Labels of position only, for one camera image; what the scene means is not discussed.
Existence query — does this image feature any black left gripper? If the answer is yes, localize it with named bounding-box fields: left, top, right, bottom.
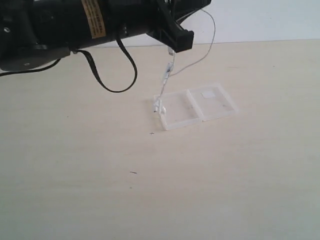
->
left=148, top=0, right=211, bottom=53

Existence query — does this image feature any white wired earphones cable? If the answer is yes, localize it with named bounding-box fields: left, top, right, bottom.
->
left=152, top=8, right=217, bottom=117

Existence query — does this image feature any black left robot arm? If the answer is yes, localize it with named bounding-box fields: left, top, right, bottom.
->
left=0, top=0, right=210, bottom=72

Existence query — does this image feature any clear plastic hinged case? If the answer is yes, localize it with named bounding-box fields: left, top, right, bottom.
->
left=153, top=83, right=239, bottom=131

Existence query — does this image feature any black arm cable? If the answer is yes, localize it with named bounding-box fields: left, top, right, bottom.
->
left=0, top=38, right=138, bottom=94

